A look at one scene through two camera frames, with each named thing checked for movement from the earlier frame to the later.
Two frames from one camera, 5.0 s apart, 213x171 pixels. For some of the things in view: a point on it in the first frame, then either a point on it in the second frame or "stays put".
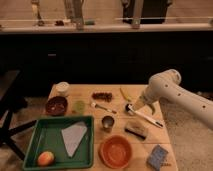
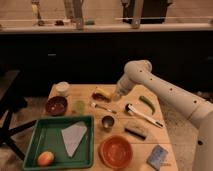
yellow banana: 124,95 -> 100,90
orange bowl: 115,151 stays put
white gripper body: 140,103 -> 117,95
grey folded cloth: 72,136 stays put
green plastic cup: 79,107 stays put
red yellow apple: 45,158 stays put
